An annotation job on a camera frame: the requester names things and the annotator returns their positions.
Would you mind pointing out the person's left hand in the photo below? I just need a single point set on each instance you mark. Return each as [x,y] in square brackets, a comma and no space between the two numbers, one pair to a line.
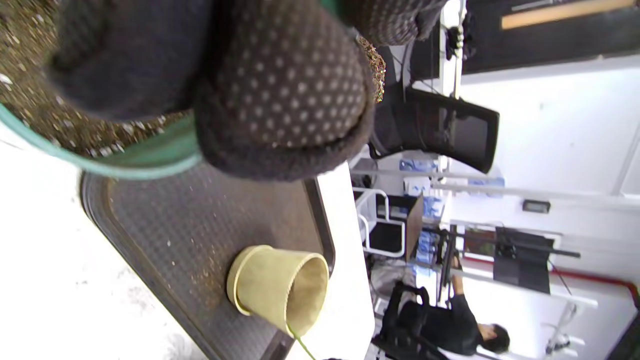
[285,90]

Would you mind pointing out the brown potting mix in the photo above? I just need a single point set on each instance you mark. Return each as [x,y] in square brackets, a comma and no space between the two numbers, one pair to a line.
[25,75]
[377,65]

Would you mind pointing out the yellow ribbed flower pot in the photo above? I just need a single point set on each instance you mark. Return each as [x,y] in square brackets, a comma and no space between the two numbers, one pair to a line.
[270,285]

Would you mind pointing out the red artificial rose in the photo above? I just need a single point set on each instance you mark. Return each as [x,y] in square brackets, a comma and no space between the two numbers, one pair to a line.
[302,345]

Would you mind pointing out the white rolling cart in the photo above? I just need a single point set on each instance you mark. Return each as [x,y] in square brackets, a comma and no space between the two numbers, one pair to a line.
[385,222]

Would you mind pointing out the dark brown plastic tray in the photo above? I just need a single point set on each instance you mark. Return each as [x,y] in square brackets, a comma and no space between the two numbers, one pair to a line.
[190,230]

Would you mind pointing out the black office chair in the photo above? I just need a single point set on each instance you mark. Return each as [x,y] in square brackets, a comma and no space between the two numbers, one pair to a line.
[450,130]

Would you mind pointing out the black monitor on stand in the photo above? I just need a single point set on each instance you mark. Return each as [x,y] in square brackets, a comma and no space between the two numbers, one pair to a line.
[522,260]

